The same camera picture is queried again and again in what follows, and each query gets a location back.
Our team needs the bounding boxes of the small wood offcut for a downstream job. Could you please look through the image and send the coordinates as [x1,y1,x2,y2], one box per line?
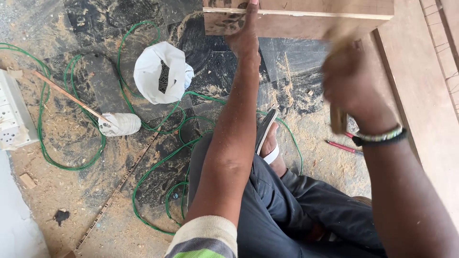
[19,173,37,190]

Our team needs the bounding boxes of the green electric cable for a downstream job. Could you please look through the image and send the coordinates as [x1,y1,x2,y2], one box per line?
[0,20,304,236]

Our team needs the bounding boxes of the thin wooden stick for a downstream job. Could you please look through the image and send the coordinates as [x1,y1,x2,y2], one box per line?
[33,70,112,124]

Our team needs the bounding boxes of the white strapped sandal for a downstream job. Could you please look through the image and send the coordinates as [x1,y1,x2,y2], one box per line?
[255,107,280,165]

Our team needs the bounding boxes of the person's right hand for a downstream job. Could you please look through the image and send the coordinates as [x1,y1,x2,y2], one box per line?
[321,43,397,131]

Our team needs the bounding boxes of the striped shirt sleeve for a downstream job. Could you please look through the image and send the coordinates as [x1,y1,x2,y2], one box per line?
[165,215,238,258]

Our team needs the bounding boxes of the long thin wood strip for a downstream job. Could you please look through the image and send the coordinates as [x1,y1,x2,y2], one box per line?
[73,127,162,251]

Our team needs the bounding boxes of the person's left hand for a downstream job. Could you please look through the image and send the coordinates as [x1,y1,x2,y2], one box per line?
[224,0,262,61]

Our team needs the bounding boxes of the brown plywood box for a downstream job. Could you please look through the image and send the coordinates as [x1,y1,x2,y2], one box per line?
[202,0,395,41]

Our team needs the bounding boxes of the dark grey trousers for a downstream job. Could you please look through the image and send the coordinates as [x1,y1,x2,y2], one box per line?
[186,133,388,258]

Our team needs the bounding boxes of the white plastic glue bottle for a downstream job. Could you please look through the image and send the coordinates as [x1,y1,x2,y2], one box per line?
[98,113,142,137]

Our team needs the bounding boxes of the white power extension box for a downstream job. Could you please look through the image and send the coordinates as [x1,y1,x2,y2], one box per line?
[0,69,39,151]

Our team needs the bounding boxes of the white sheet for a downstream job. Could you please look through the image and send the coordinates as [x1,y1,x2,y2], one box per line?
[0,150,51,258]

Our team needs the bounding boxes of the large wooden board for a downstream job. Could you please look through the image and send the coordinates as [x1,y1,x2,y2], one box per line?
[371,0,459,233]

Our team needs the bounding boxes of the wooden handled hammer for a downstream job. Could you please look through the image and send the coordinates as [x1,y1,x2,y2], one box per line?
[323,21,363,135]

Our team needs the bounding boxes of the red pencil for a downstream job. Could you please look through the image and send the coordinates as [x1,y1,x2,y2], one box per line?
[324,132,364,157]

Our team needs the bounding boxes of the white plastic bag of nails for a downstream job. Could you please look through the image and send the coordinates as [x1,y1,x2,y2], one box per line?
[133,41,195,105]

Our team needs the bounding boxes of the beaded wrist bracelets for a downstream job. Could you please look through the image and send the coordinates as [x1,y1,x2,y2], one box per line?
[351,124,408,147]

